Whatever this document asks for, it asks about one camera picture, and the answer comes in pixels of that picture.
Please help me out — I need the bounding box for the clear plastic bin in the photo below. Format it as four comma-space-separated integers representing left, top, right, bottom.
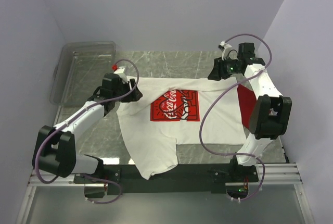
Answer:
49, 41, 116, 107

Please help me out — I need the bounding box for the white Coca-Cola t-shirt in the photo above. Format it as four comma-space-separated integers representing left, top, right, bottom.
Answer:
117, 78, 246, 179

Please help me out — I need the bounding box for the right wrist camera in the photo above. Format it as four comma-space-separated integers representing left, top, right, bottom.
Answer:
218, 41, 232, 59

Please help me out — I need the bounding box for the black mounting base bar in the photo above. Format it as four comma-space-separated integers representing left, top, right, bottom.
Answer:
73, 163, 261, 198

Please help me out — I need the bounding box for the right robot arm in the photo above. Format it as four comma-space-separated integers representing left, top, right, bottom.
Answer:
208, 42, 292, 182

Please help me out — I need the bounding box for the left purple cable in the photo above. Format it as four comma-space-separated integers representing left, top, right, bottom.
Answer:
35, 59, 140, 204

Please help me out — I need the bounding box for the aluminium rail frame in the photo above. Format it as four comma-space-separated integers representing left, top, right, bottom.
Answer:
15, 104, 313, 224

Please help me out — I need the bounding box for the folded red t-shirt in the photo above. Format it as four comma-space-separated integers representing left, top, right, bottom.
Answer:
237, 85, 257, 129

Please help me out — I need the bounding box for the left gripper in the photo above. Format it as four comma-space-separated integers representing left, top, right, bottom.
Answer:
113, 79, 143, 103

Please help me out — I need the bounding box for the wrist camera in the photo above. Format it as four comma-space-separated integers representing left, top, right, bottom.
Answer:
112, 64, 128, 83
218, 41, 232, 59

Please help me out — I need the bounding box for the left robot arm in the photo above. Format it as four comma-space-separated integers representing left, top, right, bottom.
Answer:
32, 73, 143, 183

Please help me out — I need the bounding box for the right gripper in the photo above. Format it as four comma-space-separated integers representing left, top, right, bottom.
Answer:
207, 56, 241, 82

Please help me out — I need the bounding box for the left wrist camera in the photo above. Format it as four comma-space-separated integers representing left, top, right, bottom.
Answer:
112, 64, 128, 83

